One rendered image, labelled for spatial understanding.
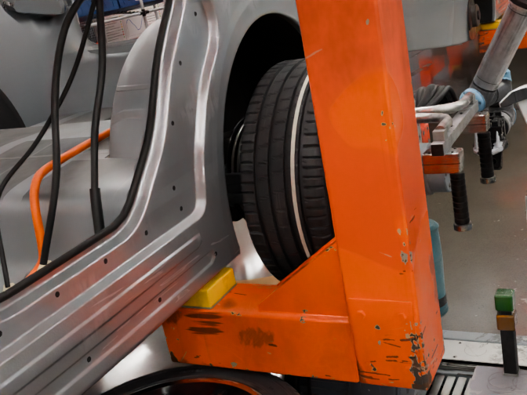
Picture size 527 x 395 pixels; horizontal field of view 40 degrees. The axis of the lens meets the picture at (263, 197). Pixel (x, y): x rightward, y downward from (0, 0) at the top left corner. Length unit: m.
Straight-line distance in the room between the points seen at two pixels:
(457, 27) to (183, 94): 3.16
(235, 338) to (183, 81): 0.63
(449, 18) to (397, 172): 3.27
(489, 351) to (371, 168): 1.29
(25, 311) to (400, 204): 0.73
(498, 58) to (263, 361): 1.07
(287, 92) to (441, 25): 2.83
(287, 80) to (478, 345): 1.22
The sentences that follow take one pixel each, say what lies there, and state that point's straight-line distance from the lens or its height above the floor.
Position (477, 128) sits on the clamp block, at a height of 0.91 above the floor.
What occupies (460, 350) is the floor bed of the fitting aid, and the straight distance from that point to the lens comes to 2.61.
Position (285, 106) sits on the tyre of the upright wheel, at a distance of 1.83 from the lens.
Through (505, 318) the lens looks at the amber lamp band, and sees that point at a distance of 1.72.
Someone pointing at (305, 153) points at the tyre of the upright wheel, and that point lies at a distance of 1.75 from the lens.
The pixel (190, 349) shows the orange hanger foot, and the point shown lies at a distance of 1.87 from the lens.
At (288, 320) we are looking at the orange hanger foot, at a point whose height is 0.67.
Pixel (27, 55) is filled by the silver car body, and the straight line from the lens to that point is 3.78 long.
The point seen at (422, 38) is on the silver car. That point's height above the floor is 0.84.
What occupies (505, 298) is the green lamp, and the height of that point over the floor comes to 0.65.
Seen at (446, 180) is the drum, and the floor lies 0.83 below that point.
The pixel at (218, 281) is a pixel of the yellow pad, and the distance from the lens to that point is 1.80.
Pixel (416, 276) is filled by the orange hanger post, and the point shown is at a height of 0.79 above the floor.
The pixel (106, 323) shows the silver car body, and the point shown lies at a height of 0.84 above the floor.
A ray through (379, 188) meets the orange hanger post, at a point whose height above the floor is 0.99.
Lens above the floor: 1.45
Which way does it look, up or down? 18 degrees down
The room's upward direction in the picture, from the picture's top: 11 degrees counter-clockwise
